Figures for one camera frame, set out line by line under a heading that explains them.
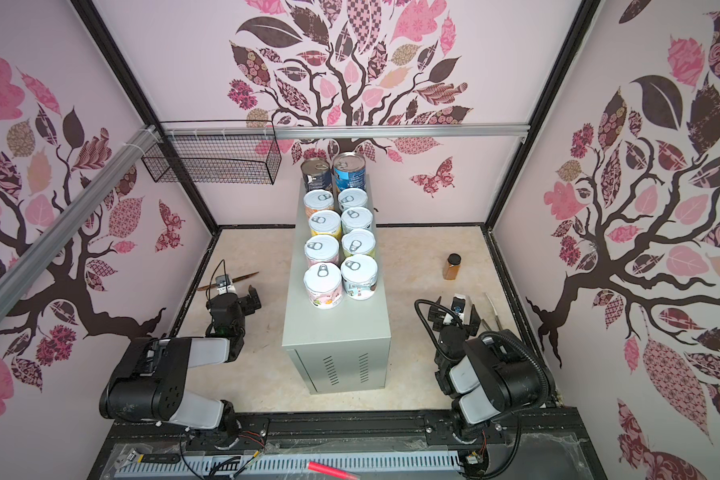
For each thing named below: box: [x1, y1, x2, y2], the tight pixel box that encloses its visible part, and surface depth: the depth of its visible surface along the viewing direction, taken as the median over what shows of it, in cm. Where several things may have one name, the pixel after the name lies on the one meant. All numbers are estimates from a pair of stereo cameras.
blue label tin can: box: [333, 152, 367, 193], surface depth 74 cm
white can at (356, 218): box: [341, 206, 374, 234], surface depth 68 cm
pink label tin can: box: [304, 234, 339, 265], surface depth 62 cm
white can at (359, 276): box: [341, 254, 378, 301], surface depth 59 cm
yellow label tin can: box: [308, 209, 342, 239], surface depth 68 cm
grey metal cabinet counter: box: [282, 177, 391, 395], surface depth 60 cm
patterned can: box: [338, 188, 368, 212], surface depth 73 cm
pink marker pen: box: [308, 461, 361, 480], surface depth 70 cm
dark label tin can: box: [301, 157, 332, 191], surface depth 74 cm
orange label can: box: [303, 189, 334, 218], surface depth 72 cm
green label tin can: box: [341, 228, 376, 257], surface depth 63 cm
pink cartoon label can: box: [304, 262, 344, 310], surface depth 58 cm
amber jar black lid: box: [444, 252, 462, 281], surface depth 100 cm
